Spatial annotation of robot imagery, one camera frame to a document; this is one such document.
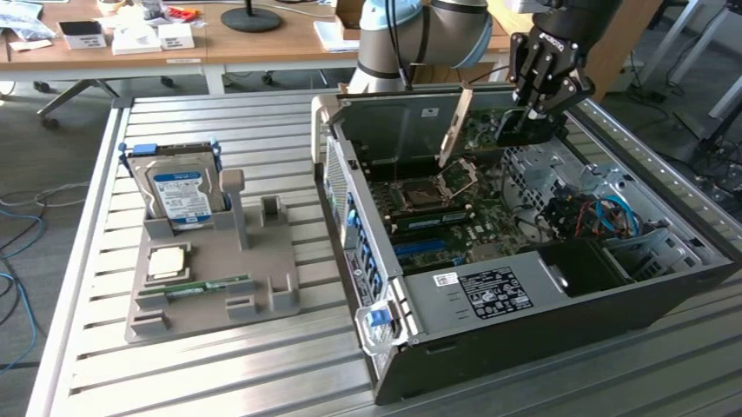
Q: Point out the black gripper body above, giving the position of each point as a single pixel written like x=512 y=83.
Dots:
x=572 y=30

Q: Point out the graphics card with metal bracket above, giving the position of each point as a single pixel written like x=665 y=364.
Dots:
x=458 y=121

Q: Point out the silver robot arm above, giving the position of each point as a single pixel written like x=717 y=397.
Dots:
x=441 y=35

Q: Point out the silver disk bay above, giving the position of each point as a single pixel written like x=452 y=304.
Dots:
x=656 y=256
x=533 y=169

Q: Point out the metal socket cover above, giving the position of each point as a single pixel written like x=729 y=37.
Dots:
x=461 y=178

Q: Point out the green motherboard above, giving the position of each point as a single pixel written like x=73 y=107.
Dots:
x=493 y=217

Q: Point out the CPU socket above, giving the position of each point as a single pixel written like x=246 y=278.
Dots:
x=421 y=195

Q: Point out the stack of papers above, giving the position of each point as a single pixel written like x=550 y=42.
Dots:
x=333 y=39

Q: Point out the blue expansion slot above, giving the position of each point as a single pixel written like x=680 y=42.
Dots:
x=421 y=248

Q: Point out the black round lamp base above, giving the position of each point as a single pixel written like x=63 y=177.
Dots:
x=253 y=19

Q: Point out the gray power supply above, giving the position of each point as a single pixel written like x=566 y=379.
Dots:
x=441 y=313

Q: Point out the open black PC case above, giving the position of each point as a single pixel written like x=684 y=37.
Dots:
x=522 y=347

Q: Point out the red plastic object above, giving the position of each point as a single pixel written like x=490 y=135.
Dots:
x=183 y=13

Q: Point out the blue case latch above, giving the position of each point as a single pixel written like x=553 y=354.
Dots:
x=378 y=316

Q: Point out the small white box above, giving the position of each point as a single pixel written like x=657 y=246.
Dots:
x=174 y=37

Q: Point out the white box stack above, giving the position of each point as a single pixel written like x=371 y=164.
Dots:
x=137 y=41

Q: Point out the gray parts rack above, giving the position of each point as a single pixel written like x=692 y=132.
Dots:
x=221 y=265

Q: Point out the beige bowl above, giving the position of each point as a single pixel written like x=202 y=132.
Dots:
x=110 y=5

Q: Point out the green RAM stick with label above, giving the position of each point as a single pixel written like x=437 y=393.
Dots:
x=197 y=286

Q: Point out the CPU chip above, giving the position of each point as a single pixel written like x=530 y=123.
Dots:
x=165 y=262

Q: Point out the white box with black lid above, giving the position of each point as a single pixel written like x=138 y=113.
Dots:
x=82 y=35

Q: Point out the wooden desk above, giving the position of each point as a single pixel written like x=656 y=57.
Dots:
x=58 y=58

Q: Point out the paper tag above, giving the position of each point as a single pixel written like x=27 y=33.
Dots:
x=28 y=45

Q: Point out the clear plastic bag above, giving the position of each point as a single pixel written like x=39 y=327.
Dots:
x=23 y=24

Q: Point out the white desk frame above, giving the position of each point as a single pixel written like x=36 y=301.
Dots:
x=704 y=39

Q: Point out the hard disk with blue frame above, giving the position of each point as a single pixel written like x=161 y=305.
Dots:
x=174 y=191

